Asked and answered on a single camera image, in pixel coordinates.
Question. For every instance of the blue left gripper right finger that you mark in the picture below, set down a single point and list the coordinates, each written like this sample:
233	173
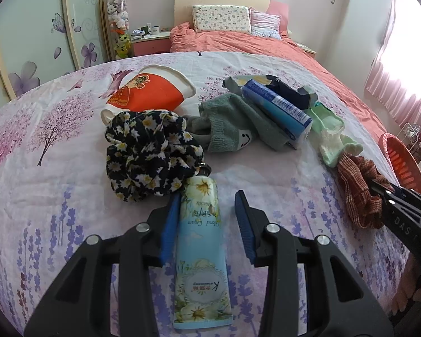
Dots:
243	215

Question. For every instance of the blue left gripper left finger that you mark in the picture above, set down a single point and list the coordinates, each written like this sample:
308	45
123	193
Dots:
168	235

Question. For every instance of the floral hand cream tube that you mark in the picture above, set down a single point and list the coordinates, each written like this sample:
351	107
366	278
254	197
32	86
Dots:
202	297

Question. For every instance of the red plaid scrunchie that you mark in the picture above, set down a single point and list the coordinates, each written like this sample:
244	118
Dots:
363	208

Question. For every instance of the orange white paper cup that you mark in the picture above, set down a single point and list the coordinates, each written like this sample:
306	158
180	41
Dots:
154	87

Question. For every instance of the orange trash basket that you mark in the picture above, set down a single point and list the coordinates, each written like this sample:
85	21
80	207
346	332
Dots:
401	161

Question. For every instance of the grey green sock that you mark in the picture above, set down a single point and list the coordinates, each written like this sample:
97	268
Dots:
230	123

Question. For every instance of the black floral scrunchie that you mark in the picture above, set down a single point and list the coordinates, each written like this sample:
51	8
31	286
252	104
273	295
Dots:
150	153

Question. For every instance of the blue toothpaste box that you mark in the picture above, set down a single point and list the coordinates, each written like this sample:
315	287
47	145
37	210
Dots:
292	120

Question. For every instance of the light green sock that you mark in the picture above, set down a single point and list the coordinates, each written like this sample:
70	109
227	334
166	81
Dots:
329	129

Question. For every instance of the floral printed bedsheet cloth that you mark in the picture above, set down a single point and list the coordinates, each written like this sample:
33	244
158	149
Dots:
54	190

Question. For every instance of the pink window curtain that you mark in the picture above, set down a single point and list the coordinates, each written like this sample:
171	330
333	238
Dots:
395	76

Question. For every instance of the salmon pink duvet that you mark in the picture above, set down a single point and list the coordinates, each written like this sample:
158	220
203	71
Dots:
184	39

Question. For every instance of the striped pink pillow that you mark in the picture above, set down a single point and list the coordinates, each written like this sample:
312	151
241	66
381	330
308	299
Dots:
264	24

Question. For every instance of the pink bedside table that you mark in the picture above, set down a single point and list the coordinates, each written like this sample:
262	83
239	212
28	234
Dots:
153	44

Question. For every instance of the floral white pillow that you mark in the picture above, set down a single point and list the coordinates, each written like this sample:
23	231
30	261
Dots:
221	17

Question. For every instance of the white mug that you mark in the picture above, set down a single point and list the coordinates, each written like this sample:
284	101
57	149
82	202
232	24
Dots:
155	30

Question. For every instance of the cream pink headboard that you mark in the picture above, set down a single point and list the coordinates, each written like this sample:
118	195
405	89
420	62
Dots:
182	9

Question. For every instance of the plush toy display tube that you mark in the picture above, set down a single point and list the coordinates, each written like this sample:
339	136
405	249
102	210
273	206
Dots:
118	28

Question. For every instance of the floral sliding wardrobe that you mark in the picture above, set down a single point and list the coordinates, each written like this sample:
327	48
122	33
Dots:
41	40

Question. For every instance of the white wire rack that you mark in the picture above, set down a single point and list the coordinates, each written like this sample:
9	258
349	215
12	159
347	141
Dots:
410	135

